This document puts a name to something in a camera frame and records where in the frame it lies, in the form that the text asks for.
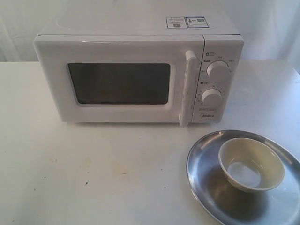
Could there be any cream ceramic bowl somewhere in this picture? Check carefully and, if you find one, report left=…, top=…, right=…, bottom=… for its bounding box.
left=218, top=138, right=285, bottom=193

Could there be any white microwave oven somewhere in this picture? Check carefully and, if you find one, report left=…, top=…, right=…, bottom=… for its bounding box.
left=37, top=0, right=244, bottom=124

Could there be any lower white control knob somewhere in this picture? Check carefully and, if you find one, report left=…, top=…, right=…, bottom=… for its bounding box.
left=202, top=89, right=222, bottom=107

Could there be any white control knob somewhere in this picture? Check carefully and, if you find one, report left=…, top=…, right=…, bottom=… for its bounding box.
left=202, top=89, right=222, bottom=107
left=207, top=60, right=230, bottom=82

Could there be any upper white control knob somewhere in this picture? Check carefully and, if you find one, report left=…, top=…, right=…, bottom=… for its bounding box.
left=207, top=60, right=230, bottom=82

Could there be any white and blue warning sticker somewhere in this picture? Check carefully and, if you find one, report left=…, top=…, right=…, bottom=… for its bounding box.
left=166, top=16, right=209, bottom=29

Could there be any round stainless steel tray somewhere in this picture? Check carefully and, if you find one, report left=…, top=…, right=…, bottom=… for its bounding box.
left=186, top=130, right=300, bottom=225

